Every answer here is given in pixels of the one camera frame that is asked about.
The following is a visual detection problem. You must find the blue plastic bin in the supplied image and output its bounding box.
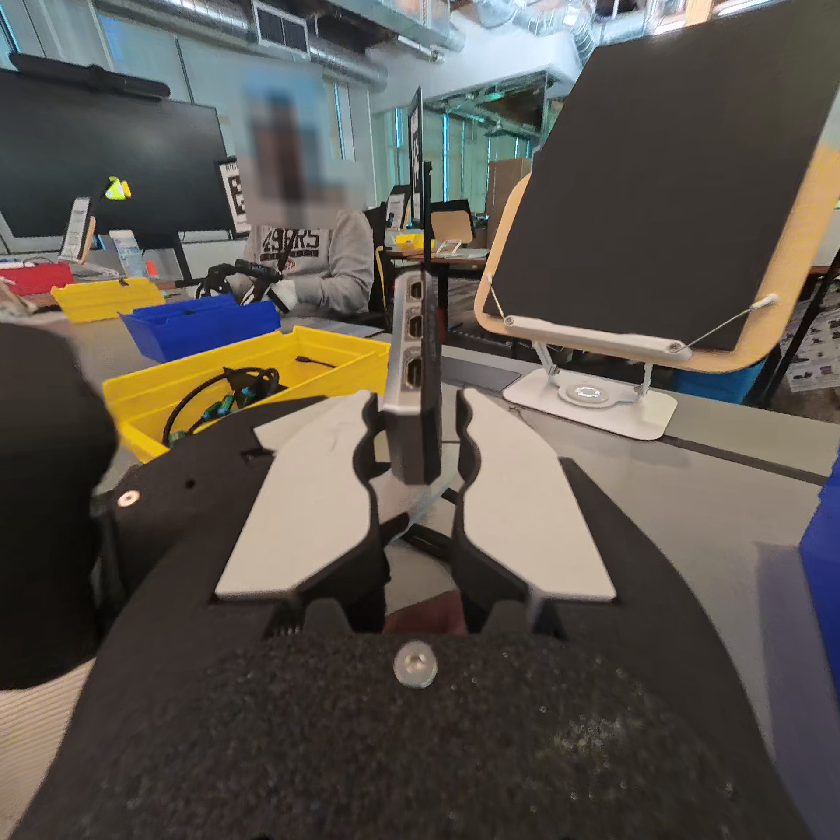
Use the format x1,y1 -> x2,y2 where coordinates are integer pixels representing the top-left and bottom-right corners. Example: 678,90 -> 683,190
799,451 -> 840,664
120,293 -> 283,364

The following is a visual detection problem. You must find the silver ventilation duct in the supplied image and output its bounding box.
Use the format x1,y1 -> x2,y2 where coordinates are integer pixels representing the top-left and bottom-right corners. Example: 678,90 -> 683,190
95,0 -> 389,89

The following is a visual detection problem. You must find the blue bag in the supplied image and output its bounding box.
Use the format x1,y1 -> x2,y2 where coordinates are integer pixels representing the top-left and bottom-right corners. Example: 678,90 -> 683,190
668,363 -> 767,406

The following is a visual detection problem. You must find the red storage bin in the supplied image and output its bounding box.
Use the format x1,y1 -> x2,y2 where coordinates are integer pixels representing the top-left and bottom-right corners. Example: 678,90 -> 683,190
0,261 -> 76,298

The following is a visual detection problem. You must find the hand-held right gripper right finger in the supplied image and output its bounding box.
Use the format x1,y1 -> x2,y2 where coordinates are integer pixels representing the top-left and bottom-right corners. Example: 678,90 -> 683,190
451,387 -> 618,636

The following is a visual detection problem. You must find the yellow storage box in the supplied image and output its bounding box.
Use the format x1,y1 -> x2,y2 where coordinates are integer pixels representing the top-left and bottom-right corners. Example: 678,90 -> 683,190
51,277 -> 166,324

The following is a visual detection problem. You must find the printed marker board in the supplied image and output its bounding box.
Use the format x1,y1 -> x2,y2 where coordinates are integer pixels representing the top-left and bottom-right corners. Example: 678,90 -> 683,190
215,156 -> 256,239

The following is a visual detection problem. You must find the yellow plastic bin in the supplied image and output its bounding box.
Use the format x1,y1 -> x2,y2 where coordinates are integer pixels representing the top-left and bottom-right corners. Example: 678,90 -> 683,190
103,326 -> 392,465

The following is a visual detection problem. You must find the grey video switch box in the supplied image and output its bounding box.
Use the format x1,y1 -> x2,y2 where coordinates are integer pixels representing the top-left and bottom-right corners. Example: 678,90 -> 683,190
382,269 -> 445,487

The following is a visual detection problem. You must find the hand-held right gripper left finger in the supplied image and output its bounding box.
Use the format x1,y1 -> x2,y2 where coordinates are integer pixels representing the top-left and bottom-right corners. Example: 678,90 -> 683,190
215,390 -> 391,634

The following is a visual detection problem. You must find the white panel base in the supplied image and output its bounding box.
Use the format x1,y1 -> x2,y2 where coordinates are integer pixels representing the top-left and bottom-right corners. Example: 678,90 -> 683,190
503,366 -> 679,442

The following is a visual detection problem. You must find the large black monitor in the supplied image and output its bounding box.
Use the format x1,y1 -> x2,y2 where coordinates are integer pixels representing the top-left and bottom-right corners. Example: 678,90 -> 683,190
0,67 -> 238,242

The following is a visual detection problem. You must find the dark grey divider panel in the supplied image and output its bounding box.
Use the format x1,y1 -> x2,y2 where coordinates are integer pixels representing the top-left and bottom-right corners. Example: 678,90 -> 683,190
472,0 -> 840,375

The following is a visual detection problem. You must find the grey desk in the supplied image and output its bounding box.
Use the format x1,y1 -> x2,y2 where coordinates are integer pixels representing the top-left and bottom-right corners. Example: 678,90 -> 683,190
0,308 -> 840,815

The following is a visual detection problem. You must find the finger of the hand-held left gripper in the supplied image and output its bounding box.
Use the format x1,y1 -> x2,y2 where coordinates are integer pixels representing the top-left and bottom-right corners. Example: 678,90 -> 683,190
252,392 -> 373,455
369,472 -> 437,527

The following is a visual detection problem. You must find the white paper sign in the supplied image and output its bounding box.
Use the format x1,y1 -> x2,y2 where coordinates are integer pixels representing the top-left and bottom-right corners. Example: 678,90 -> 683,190
786,308 -> 840,396

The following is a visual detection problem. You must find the black tripod stand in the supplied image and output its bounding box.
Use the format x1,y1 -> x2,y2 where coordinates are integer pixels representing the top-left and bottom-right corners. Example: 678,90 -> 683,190
407,85 -> 435,280

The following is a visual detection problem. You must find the black camera bar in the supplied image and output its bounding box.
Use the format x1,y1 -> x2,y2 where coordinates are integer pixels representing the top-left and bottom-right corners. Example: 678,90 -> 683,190
8,52 -> 172,101

